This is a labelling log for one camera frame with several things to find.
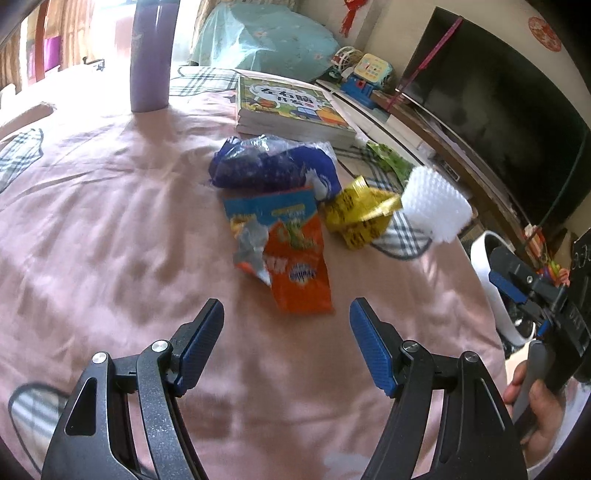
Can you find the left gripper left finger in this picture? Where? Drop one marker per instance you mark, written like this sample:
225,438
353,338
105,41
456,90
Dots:
93,438

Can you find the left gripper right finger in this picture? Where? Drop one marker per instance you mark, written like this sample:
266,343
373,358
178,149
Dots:
477,438

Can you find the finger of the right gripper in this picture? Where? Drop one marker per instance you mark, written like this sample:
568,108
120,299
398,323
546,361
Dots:
507,288
506,263

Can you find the person's right hand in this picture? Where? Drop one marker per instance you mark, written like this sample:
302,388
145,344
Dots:
548,409

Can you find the green foil wrapper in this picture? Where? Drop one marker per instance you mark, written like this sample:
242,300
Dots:
390,161

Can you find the large black television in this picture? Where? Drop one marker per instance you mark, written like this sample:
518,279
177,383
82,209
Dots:
529,135

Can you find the yellow gold foil wrapper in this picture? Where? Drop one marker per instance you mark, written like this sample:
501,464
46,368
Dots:
360,213

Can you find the white TV cabinet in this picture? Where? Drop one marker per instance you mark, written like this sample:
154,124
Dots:
423,147

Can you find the pink tablecloth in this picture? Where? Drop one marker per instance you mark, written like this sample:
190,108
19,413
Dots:
115,236

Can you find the orange blue snack wrapper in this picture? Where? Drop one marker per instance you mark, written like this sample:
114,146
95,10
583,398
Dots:
280,242

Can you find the colourful toy cash register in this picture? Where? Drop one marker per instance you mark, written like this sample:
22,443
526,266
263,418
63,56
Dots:
370,74

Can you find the dark blue snack bag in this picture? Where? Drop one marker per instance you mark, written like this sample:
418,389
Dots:
271,164

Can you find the children's picture book stack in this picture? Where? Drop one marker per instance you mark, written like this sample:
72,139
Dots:
267,107

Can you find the red hanging knot decoration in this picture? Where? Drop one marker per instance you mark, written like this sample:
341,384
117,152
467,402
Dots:
352,7

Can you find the teal covered furniture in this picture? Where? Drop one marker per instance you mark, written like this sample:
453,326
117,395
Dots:
269,38

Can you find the purple thermos bottle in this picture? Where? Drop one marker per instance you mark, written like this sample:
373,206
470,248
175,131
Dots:
152,38

